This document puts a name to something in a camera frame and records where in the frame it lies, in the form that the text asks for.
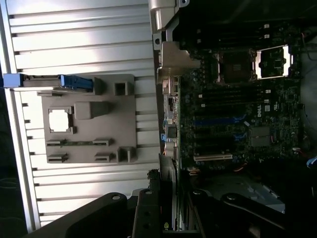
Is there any silver CPU chip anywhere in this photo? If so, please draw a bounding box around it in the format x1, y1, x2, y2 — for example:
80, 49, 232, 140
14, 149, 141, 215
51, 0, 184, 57
49, 108, 70, 132

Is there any green RAM stick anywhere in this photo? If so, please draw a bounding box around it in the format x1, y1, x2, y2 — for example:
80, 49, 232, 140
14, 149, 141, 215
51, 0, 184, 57
59, 140, 97, 147

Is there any white expansion slot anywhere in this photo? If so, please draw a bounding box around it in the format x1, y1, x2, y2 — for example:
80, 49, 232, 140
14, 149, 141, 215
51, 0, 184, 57
193, 153, 234, 164

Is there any silver chipset heatsink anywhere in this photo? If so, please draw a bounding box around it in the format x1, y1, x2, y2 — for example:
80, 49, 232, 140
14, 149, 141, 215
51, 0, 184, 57
250, 126, 270, 147

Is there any metal socket cover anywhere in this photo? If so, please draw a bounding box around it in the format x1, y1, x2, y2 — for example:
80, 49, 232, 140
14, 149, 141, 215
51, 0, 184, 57
255, 44, 295, 80

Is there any blue disk carrier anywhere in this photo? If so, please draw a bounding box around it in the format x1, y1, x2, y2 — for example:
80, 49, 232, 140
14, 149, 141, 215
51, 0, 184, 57
3, 73, 95, 92

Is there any CPU socket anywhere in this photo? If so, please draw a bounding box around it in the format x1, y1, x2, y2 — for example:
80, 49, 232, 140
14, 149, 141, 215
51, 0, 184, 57
212, 48, 257, 85

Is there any blue expansion slot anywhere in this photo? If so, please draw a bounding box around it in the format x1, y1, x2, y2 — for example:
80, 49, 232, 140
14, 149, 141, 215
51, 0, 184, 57
194, 116, 246, 126

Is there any silver hard disk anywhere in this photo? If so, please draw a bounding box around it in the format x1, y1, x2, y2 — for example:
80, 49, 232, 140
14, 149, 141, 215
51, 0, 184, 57
22, 75, 61, 88

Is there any grey parts rack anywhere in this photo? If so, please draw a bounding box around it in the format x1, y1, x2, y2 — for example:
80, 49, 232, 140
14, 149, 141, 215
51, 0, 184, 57
37, 73, 136, 165

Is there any green Dell motherboard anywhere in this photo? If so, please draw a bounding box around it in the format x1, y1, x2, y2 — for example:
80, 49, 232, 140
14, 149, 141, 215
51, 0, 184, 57
178, 24, 305, 174

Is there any black open PC case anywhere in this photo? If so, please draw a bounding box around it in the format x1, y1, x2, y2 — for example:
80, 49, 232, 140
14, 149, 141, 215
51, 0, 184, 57
148, 0, 317, 216

